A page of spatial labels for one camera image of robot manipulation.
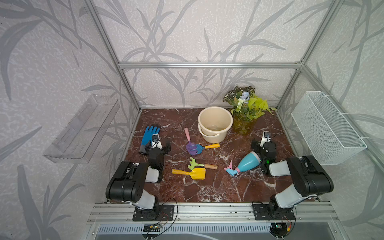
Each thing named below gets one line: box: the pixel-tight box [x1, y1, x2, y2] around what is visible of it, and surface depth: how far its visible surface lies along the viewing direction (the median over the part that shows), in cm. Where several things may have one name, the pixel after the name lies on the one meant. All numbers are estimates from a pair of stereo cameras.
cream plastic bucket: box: [198, 106, 234, 144], surface depth 96 cm
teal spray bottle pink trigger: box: [224, 151, 261, 176], surface depth 88 cm
